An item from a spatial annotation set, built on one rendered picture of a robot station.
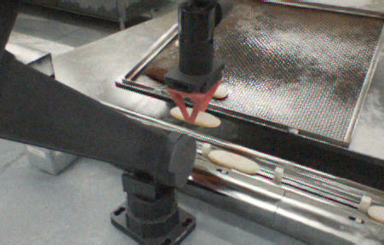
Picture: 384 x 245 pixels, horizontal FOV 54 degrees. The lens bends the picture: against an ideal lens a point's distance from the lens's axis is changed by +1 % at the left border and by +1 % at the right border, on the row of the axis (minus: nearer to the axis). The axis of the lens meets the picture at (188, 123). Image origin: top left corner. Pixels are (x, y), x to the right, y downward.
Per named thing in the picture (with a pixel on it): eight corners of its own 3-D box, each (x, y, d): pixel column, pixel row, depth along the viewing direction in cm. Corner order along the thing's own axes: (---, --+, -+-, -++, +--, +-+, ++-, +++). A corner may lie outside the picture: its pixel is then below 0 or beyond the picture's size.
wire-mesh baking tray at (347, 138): (122, 83, 87) (121, 78, 86) (215, -8, 118) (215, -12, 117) (348, 149, 67) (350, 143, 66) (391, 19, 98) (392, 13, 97)
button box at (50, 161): (30, 177, 75) (15, 132, 69) (59, 155, 81) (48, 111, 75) (60, 191, 72) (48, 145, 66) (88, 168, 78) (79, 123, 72)
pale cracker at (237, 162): (204, 160, 70) (204, 156, 69) (213, 149, 73) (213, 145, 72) (255, 178, 66) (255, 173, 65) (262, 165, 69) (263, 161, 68)
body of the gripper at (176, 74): (225, 70, 66) (227, 29, 62) (198, 95, 59) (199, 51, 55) (192, 62, 69) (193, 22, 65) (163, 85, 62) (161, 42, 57)
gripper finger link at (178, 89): (219, 114, 69) (221, 68, 64) (200, 134, 64) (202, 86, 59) (186, 105, 72) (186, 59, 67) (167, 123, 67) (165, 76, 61)
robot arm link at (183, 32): (171, 1, 55) (207, 6, 53) (190, -11, 60) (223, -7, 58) (172, 46, 59) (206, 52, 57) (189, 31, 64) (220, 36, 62)
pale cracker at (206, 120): (166, 116, 69) (165, 111, 69) (176, 106, 72) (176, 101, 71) (214, 131, 65) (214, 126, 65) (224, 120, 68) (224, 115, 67)
